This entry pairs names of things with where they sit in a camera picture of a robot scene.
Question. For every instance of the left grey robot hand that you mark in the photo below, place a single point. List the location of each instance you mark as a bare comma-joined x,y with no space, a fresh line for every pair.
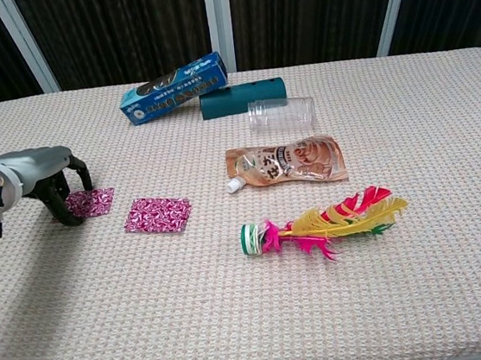
39,168

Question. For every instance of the pink patterned paper square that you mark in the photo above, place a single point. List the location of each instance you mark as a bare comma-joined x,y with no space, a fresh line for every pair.
95,203
157,215

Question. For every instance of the blue cookie box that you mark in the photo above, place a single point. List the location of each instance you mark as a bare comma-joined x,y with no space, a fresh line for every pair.
170,94

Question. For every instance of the teal block with holes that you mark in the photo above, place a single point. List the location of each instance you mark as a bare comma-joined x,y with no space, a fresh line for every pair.
231,100

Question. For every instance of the colourful feather shuttlecock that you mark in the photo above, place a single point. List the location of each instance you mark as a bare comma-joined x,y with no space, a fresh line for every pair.
251,239

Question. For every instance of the clear plastic cup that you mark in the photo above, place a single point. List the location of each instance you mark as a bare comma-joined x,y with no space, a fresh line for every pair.
281,116

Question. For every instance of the beige woven tablecloth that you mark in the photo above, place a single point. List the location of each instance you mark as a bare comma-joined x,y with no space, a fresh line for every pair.
239,319

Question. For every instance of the white partition post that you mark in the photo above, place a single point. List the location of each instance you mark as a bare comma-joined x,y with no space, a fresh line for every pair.
25,44
218,17
394,1

